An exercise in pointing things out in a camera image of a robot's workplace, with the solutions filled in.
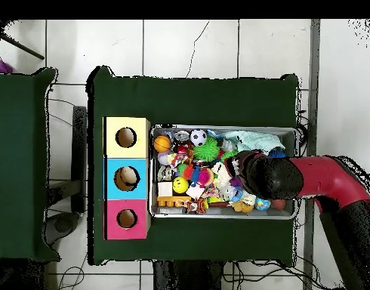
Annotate black flat panel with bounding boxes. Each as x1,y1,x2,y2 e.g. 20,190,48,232
71,105,88,214

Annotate mint green cloth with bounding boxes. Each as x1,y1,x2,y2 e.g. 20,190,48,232
222,130,286,156

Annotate wooden box with three holes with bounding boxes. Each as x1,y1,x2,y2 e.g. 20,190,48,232
103,116,152,241

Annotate yellow smiley face ball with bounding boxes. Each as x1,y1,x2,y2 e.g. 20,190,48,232
171,176,190,195

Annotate silver soda can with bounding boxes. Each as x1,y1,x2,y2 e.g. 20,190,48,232
173,129,191,143

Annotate orange basketball toy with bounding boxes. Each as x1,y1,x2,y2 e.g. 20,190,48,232
153,134,173,153

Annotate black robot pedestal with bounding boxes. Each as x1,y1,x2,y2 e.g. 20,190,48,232
153,259,225,290

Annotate blue spiky ball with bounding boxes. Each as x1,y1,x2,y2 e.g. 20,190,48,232
267,147,287,159

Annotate black and white soccer ball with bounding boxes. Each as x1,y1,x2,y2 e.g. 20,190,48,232
190,128,208,147

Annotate black rod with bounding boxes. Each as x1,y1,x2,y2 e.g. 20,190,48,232
0,32,45,60

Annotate gray round base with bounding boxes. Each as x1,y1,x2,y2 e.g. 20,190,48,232
45,211,81,245

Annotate silver mesh bin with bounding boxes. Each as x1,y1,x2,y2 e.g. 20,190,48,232
148,124,298,221

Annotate orange tiger plush toy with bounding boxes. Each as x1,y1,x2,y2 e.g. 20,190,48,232
184,197,208,214

